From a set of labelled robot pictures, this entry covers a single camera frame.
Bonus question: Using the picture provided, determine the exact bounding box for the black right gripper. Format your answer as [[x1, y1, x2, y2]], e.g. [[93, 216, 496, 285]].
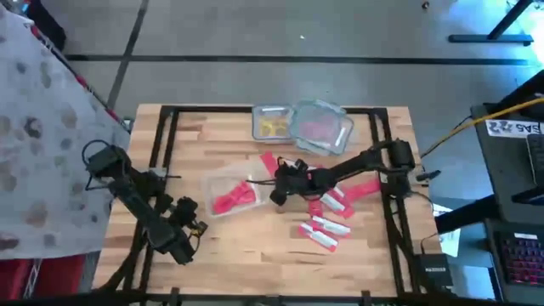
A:
[[269, 163, 332, 208]]

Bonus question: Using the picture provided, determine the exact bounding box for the red bin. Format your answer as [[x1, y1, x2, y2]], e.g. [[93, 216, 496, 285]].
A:
[[0, 254, 86, 301]]

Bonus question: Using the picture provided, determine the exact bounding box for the black desk leg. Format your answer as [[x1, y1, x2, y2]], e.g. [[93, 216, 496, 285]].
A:
[[435, 195, 501, 235]]

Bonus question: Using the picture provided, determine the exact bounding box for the black table base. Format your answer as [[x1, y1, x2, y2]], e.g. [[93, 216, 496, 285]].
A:
[[448, 0, 536, 47]]

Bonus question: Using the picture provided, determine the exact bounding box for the white paper label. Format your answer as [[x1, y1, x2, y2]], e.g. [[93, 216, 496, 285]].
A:
[[486, 120, 544, 139]]

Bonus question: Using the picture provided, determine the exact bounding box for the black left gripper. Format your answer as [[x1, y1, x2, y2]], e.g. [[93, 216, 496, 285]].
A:
[[162, 195, 210, 265]]

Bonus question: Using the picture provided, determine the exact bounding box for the yellow cable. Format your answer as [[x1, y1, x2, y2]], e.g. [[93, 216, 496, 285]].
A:
[[420, 97, 544, 159]]

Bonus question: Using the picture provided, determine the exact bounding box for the black power adapter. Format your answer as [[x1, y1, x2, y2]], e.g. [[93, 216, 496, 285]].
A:
[[418, 253, 454, 289]]

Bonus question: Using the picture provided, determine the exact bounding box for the black desk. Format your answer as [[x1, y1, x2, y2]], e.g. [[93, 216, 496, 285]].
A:
[[471, 104, 544, 306]]

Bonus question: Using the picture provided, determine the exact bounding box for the grey speckled cloth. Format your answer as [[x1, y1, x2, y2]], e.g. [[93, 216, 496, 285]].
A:
[[0, 6, 131, 260]]

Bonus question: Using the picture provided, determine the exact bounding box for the white paper sheet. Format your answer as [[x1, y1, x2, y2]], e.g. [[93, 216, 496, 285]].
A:
[[433, 203, 462, 258]]

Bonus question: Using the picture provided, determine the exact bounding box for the black keyboard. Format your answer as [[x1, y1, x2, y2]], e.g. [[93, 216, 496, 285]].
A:
[[499, 232, 544, 286]]

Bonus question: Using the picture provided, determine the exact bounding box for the red white rod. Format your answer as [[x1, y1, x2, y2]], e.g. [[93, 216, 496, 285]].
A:
[[31, 23, 131, 131]]

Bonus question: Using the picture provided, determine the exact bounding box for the black table frame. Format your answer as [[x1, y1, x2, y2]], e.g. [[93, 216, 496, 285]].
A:
[[91, 104, 426, 306]]

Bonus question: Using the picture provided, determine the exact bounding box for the black equipment case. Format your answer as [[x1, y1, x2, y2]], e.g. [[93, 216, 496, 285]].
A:
[[25, 0, 67, 52]]

